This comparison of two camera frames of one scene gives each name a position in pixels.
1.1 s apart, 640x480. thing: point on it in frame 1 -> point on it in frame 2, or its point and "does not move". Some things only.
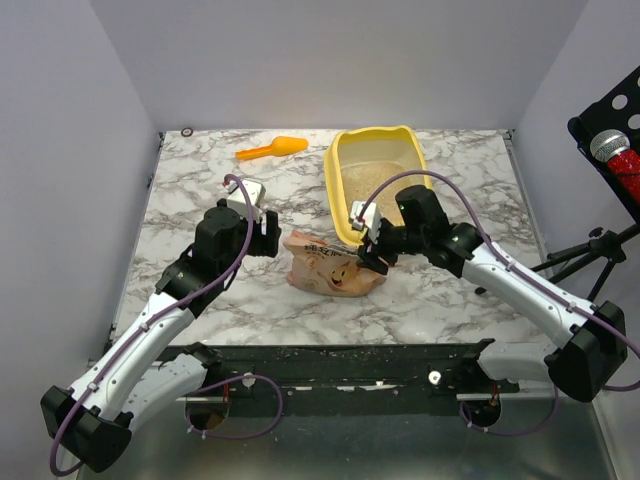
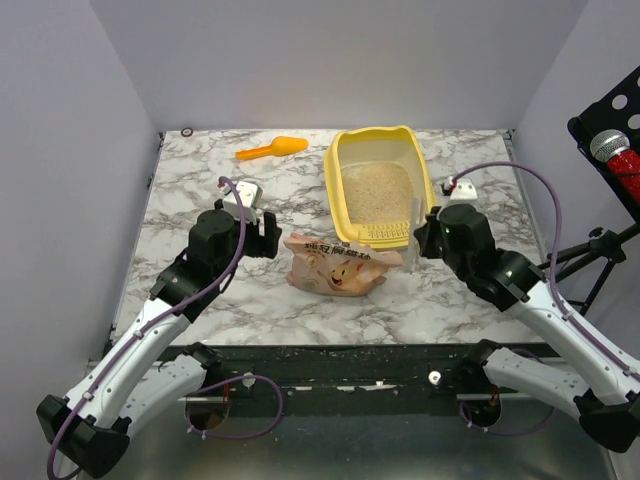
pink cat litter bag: x=321 y=267 does not move
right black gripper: x=376 y=248 -> x=425 y=238
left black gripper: x=266 y=245 does not move
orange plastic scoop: x=279 y=145 does not move
